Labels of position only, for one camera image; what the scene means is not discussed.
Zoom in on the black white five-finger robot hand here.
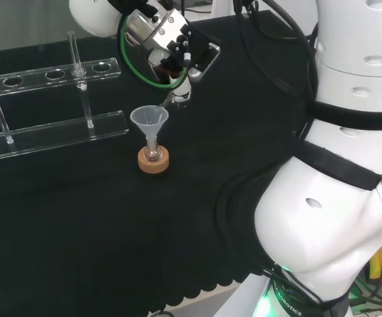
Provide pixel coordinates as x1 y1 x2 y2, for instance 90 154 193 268
146 48 194 108

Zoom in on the translucent plastic funnel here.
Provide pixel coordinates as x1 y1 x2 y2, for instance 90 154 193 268
130 104 170 150

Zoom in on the small glass round-bottom flask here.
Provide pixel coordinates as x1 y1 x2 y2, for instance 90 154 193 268
144 140 163 164

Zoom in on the clear acrylic funnel stand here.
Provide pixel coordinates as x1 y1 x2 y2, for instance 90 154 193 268
0 30 130 164

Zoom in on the black cloth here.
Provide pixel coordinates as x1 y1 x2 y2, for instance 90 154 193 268
0 9 319 317

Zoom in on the thin orange cable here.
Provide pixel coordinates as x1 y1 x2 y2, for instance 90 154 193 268
159 64 182 79

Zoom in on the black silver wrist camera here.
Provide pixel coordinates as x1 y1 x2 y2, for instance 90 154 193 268
176 23 222 83

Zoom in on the green cable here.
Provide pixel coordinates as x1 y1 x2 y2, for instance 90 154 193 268
118 12 192 90

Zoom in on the cork ring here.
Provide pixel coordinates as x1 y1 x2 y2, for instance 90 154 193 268
137 145 171 175

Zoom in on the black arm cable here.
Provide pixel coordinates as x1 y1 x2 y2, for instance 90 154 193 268
232 0 321 159

